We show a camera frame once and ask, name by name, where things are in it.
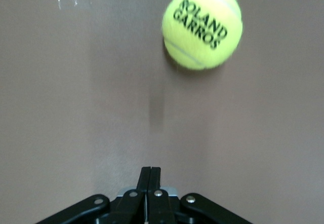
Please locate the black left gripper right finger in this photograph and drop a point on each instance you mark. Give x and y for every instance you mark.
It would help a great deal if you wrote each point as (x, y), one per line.
(159, 206)

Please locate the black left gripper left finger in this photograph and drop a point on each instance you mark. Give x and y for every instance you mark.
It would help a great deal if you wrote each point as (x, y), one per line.
(134, 206)

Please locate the yellow-green Roland Garros tennis ball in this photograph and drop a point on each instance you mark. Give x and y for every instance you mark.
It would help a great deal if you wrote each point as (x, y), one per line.
(202, 26)

